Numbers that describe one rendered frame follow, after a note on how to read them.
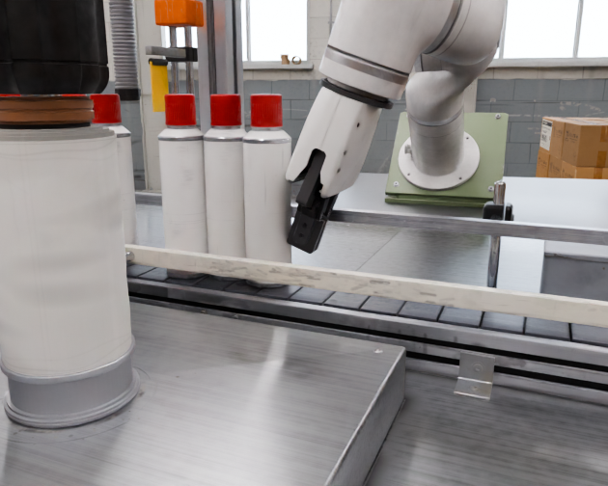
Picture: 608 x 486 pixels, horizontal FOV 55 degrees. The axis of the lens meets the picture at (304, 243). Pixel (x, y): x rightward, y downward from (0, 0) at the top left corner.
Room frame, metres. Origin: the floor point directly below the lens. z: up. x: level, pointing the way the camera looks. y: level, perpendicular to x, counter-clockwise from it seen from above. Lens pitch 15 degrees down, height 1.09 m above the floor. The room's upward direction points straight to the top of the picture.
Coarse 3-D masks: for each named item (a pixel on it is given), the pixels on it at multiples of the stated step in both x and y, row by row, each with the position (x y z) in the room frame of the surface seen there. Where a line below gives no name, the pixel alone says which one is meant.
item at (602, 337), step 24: (216, 288) 0.60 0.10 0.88; (240, 288) 0.60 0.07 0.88; (264, 288) 0.60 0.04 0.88; (288, 288) 0.60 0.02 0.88; (312, 288) 0.60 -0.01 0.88; (384, 312) 0.53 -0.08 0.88; (408, 312) 0.53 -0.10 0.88; (432, 312) 0.53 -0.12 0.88; (456, 312) 0.53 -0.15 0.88; (480, 312) 0.53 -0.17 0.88; (552, 336) 0.47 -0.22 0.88; (576, 336) 0.47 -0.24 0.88; (600, 336) 0.47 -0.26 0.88
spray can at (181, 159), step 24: (168, 96) 0.64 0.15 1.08; (192, 96) 0.65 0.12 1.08; (168, 120) 0.64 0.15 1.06; (192, 120) 0.65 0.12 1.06; (168, 144) 0.63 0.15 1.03; (192, 144) 0.64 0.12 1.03; (168, 168) 0.63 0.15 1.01; (192, 168) 0.63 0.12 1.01; (168, 192) 0.63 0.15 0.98; (192, 192) 0.63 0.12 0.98; (168, 216) 0.64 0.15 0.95; (192, 216) 0.63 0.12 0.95; (168, 240) 0.64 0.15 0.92; (192, 240) 0.63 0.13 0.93
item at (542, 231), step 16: (336, 208) 0.63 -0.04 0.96; (368, 224) 0.61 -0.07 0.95; (384, 224) 0.60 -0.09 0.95; (400, 224) 0.60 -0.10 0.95; (416, 224) 0.59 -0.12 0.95; (432, 224) 0.59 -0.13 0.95; (448, 224) 0.58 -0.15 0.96; (464, 224) 0.57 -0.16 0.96; (480, 224) 0.57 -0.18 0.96; (496, 224) 0.56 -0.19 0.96; (512, 224) 0.56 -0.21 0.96; (528, 224) 0.55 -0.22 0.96; (544, 224) 0.55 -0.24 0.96; (560, 240) 0.54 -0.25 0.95; (576, 240) 0.53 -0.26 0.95; (592, 240) 0.53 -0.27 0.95
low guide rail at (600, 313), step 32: (160, 256) 0.62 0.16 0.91; (192, 256) 0.61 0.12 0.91; (224, 256) 0.60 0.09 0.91; (320, 288) 0.55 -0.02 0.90; (352, 288) 0.54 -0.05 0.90; (384, 288) 0.53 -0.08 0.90; (416, 288) 0.52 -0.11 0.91; (448, 288) 0.50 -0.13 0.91; (480, 288) 0.50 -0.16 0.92; (576, 320) 0.46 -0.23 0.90
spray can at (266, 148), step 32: (256, 96) 0.61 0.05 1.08; (256, 128) 0.61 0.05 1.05; (256, 160) 0.60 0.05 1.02; (288, 160) 0.61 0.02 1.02; (256, 192) 0.60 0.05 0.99; (288, 192) 0.61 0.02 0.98; (256, 224) 0.60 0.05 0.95; (288, 224) 0.61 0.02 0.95; (256, 256) 0.60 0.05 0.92; (288, 256) 0.61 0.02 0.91
